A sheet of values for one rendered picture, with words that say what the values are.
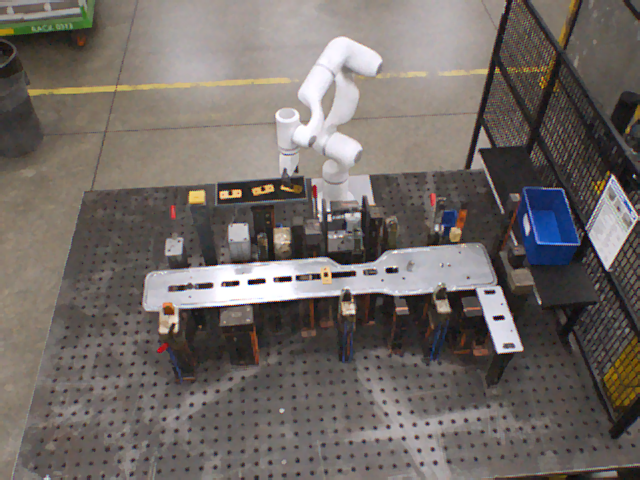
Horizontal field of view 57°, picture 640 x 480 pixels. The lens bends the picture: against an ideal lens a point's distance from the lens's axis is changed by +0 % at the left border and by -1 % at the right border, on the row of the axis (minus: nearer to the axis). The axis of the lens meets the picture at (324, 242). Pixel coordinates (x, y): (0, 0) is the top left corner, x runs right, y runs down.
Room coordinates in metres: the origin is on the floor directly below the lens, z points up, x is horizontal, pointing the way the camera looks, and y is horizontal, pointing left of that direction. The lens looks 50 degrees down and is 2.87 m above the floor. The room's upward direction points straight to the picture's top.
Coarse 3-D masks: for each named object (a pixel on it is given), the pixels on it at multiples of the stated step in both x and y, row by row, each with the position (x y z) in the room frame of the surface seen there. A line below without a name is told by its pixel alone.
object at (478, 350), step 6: (480, 324) 1.29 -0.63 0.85; (480, 330) 1.27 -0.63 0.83; (486, 330) 1.26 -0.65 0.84; (474, 336) 1.30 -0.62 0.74; (480, 336) 1.26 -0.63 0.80; (486, 336) 1.27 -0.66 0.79; (474, 342) 1.29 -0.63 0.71; (480, 342) 1.26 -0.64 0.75; (486, 342) 1.27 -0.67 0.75; (474, 348) 1.26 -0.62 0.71; (480, 348) 1.26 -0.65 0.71; (486, 348) 1.26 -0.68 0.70; (474, 354) 1.24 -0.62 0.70; (480, 354) 1.23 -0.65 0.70; (486, 354) 1.24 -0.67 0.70
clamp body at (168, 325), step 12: (180, 312) 1.21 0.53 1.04; (168, 324) 1.15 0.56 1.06; (180, 324) 1.17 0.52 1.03; (168, 336) 1.12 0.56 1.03; (180, 336) 1.13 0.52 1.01; (168, 348) 1.11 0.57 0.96; (180, 348) 1.12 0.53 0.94; (192, 348) 1.22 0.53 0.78; (180, 360) 1.13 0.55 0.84; (192, 360) 1.17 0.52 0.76; (180, 372) 1.12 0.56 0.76; (192, 372) 1.13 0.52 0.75
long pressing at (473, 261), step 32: (384, 256) 1.51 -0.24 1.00; (416, 256) 1.52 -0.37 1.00; (448, 256) 1.52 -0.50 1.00; (480, 256) 1.52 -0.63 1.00; (160, 288) 1.35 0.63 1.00; (224, 288) 1.35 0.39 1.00; (256, 288) 1.35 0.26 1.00; (288, 288) 1.36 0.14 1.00; (320, 288) 1.36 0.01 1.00; (352, 288) 1.36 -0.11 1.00; (384, 288) 1.36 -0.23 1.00; (416, 288) 1.36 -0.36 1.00; (448, 288) 1.36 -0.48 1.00
